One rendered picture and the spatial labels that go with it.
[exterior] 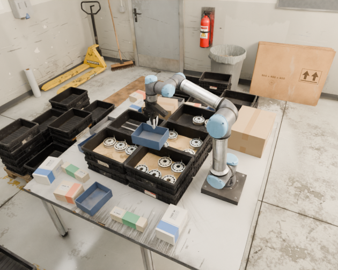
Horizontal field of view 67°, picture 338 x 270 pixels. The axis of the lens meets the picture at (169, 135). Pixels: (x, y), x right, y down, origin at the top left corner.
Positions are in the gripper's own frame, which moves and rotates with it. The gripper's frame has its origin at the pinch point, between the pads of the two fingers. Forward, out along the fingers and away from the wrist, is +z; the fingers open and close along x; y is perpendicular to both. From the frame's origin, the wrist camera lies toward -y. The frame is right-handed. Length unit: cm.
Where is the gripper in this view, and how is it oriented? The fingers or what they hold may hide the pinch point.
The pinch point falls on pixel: (155, 127)
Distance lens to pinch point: 172.7
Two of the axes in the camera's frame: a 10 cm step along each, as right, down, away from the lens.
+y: -8.9, -2.6, 3.8
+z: -0.1, 8.3, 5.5
